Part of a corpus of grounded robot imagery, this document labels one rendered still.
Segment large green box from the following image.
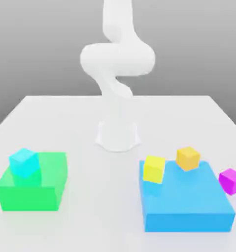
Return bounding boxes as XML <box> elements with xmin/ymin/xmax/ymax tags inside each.
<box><xmin>0</xmin><ymin>152</ymin><xmax>68</xmax><ymax>212</ymax></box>

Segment small orange cube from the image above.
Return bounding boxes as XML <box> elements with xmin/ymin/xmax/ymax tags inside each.
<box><xmin>176</xmin><ymin>146</ymin><xmax>202</xmax><ymax>172</ymax></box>

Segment small magenta cube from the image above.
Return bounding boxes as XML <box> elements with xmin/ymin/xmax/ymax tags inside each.
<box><xmin>218</xmin><ymin>168</ymin><xmax>236</xmax><ymax>196</ymax></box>

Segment small yellow cube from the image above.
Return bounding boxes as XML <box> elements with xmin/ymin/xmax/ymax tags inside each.
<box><xmin>142</xmin><ymin>155</ymin><xmax>166</xmax><ymax>185</ymax></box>

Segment small cyan cube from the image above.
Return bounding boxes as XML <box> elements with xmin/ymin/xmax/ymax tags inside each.
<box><xmin>8</xmin><ymin>148</ymin><xmax>41</xmax><ymax>179</ymax></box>

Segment large blue box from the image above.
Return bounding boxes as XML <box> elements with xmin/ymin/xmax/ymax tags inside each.
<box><xmin>138</xmin><ymin>160</ymin><xmax>236</xmax><ymax>233</ymax></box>

